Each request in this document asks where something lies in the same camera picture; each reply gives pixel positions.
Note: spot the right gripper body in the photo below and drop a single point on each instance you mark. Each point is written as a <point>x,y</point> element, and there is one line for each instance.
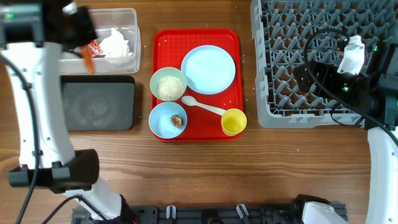
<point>315,78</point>

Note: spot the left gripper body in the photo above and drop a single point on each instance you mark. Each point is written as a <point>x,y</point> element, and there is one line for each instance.
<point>80,28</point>

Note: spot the orange carrot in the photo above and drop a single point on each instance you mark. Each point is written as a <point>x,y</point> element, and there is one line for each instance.
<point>86,54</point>

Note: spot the red snack wrapper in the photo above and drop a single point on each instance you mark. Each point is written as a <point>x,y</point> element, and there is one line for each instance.
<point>95,50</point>

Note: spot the white napkin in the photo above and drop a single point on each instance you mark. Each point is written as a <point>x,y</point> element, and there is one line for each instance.
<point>115,45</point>

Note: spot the yellow cup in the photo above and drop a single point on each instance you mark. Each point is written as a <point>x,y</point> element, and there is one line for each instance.
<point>233,122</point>

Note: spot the light blue plate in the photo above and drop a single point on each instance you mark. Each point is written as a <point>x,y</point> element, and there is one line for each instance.
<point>209,69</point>

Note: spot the green bowl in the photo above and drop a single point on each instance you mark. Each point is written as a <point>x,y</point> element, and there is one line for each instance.
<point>163,72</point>

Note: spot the white rice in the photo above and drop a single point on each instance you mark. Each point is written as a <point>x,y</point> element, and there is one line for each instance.
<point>170,88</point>

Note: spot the light blue bowl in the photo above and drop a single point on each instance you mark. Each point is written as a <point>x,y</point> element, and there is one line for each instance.
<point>160,120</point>

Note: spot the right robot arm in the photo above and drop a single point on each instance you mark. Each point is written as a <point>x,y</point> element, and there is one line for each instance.
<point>374,95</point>

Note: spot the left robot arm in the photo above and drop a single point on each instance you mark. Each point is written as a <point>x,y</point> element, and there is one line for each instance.
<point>34,35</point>

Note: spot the grey dishwasher rack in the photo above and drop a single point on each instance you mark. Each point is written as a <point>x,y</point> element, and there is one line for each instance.
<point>280,30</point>

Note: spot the black waste tray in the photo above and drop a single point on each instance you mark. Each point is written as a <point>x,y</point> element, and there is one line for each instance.
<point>98,102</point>

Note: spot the clear plastic bin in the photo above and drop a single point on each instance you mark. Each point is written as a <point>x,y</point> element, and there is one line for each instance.
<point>125,21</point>

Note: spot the white plastic spoon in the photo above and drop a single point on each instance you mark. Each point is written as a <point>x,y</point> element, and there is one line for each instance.
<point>191,101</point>

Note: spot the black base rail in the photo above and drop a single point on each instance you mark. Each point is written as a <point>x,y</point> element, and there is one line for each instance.
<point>199,215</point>

